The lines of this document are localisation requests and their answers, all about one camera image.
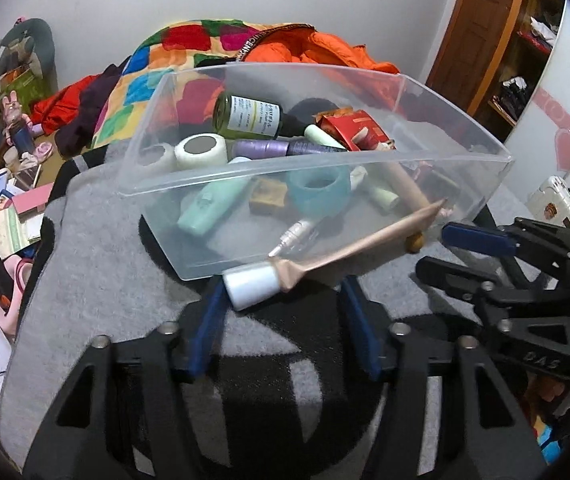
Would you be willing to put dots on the red cloth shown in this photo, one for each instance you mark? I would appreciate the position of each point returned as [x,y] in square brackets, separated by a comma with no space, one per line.
[65,102]

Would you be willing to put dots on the teal translucent tape roll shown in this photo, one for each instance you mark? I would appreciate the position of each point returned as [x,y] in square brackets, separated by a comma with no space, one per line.
[315,195]

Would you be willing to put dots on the grey blanket black pattern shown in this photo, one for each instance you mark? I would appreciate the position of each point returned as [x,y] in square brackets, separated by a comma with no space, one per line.
[115,270]

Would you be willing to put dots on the small brown box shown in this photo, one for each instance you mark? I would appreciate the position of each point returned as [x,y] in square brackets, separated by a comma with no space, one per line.
[267,195]

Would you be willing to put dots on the pink scissors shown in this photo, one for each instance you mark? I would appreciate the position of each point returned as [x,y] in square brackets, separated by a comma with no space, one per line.
[20,285]

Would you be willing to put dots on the beige cylindrical tube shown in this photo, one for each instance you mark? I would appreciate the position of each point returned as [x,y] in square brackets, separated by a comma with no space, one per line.
[407,195]

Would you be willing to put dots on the dark purple cloth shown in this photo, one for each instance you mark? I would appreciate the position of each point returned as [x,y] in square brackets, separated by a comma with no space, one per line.
[77,130]

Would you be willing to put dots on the colourful patchwork blanket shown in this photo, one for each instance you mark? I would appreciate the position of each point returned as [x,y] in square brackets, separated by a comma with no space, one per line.
[185,35]

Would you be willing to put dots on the wooden door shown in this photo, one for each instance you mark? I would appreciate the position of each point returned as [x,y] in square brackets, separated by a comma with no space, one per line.
[480,25]

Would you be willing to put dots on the long pale green tube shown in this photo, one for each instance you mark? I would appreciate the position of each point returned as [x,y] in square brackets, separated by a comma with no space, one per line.
[322,136]

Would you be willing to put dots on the red packet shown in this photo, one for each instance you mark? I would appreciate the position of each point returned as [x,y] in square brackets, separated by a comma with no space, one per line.
[350,127]

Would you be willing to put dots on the dark green bottle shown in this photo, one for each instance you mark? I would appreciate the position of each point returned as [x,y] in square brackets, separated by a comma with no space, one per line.
[247,117]

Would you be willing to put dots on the rose gold tube white cap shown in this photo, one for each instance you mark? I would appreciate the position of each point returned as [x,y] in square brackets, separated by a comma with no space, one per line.
[365,240]

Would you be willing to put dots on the purple tube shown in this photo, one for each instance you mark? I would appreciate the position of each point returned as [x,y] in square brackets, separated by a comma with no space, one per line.
[265,150]

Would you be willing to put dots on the small pale yellow tube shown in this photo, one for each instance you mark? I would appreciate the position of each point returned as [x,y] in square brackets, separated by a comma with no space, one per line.
[382,197]

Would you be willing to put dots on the mint green tube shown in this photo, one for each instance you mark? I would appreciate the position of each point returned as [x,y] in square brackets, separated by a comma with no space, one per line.
[210,205]

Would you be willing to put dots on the wooden shelf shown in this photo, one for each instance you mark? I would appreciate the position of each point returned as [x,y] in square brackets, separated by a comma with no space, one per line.
[530,50]

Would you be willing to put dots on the green paper booklet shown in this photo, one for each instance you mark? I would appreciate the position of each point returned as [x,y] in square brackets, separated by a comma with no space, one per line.
[10,232]

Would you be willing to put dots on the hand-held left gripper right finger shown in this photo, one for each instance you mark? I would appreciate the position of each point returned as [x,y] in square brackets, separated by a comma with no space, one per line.
[365,332]

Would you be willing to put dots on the white cupboard door pink print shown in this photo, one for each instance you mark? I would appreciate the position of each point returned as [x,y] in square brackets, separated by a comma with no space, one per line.
[560,125]

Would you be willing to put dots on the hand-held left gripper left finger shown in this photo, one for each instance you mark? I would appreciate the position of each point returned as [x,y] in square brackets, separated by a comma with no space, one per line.
[205,330]

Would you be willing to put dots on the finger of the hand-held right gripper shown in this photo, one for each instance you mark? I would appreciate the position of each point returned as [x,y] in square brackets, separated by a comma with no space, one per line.
[475,237]
[455,277]

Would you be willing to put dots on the white plastic case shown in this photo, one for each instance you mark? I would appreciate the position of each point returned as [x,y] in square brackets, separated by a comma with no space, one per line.
[555,202]

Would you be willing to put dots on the orange jacket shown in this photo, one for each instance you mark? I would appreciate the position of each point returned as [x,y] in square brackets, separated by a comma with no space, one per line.
[325,45]

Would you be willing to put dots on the clear plastic box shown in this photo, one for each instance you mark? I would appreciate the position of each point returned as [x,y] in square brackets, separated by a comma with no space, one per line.
[155,125]

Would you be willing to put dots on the pink book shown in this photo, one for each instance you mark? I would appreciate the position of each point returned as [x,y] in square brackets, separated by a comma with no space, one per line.
[40,199]

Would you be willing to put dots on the colourful printed cloth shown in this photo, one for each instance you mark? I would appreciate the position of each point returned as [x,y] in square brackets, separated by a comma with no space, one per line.
[545,410]

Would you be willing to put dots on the green cardboard box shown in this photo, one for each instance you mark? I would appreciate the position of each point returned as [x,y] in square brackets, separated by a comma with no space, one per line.
[15,79]

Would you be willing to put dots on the pink rabbit toy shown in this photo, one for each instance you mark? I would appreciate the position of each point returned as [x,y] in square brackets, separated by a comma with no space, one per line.
[17,120]

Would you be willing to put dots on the white tape roll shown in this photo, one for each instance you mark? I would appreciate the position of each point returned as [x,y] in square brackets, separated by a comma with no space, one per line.
[200,152]

